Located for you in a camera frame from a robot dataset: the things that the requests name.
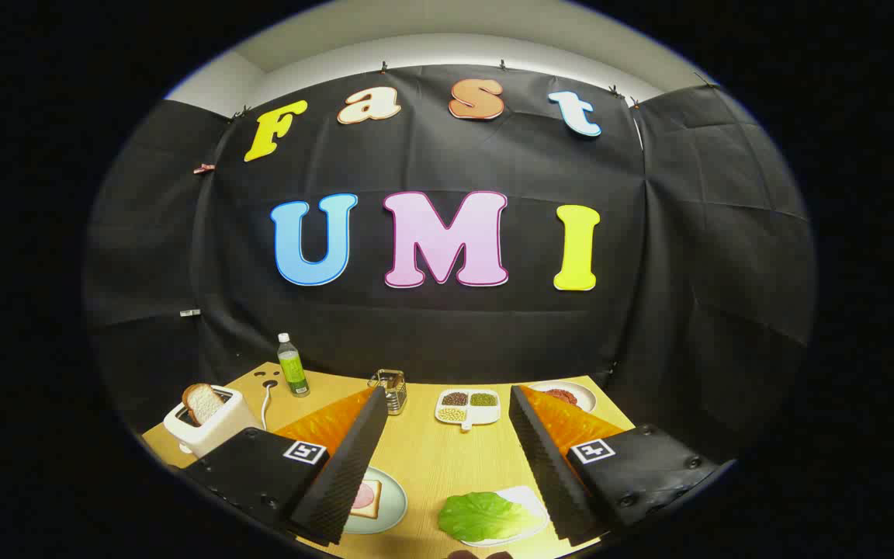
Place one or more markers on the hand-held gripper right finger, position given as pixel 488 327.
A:
pixel 544 466

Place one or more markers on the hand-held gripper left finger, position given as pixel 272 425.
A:
pixel 346 466

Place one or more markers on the green lettuce leaf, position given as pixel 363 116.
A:
pixel 482 516

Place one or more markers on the plain bread slice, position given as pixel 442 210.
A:
pixel 202 402

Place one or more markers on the pink ham slice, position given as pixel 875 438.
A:
pixel 360 497

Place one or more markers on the white square plate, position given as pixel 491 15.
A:
pixel 528 498

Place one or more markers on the bread slice under ham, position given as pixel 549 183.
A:
pixel 373 508

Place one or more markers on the pale green plate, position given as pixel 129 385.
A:
pixel 391 505

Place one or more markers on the brown steak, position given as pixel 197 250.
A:
pixel 562 395

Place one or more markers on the round white plate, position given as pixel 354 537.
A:
pixel 585 396

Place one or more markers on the white divided dish with beans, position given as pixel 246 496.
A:
pixel 469 405

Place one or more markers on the green label drink bottle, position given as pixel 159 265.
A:
pixel 292 373

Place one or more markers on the white toaster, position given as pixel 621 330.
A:
pixel 218 435

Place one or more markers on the black backdrop cloth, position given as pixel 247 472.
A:
pixel 447 334

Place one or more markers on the red clip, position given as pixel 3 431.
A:
pixel 203 168

